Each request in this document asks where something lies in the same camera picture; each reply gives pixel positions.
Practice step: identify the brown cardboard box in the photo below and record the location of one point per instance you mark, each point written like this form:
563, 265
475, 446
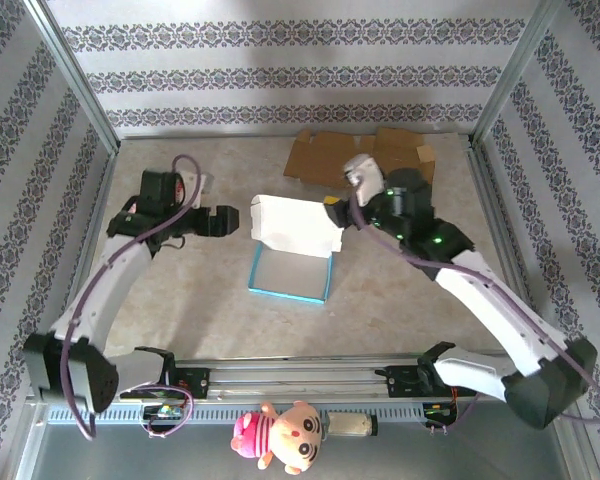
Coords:
320, 160

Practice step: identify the teal paper box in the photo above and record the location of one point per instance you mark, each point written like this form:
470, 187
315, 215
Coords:
290, 225

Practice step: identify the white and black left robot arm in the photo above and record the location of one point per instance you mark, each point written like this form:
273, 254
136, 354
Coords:
110, 280

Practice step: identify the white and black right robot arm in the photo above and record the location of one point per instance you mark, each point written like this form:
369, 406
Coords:
490, 305

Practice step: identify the white jar with black cap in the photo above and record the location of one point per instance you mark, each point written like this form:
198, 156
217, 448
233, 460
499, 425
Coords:
350, 424

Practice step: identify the pink plush doll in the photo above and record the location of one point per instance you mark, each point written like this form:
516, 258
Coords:
280, 435

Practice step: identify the grey metal shelf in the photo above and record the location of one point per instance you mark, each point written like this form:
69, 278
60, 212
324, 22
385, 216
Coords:
130, 455

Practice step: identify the aluminium side rail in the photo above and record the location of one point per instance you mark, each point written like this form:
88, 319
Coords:
101, 185
492, 200

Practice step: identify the aluminium frame post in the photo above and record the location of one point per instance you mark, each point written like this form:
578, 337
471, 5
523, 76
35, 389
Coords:
517, 70
75, 80

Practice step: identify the long aluminium mounting rail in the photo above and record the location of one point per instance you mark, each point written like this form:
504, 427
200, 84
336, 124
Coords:
300, 380

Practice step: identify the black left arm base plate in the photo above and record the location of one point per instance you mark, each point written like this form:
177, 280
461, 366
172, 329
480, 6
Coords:
200, 382

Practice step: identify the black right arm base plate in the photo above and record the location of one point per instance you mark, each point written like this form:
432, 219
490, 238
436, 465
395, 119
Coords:
397, 381

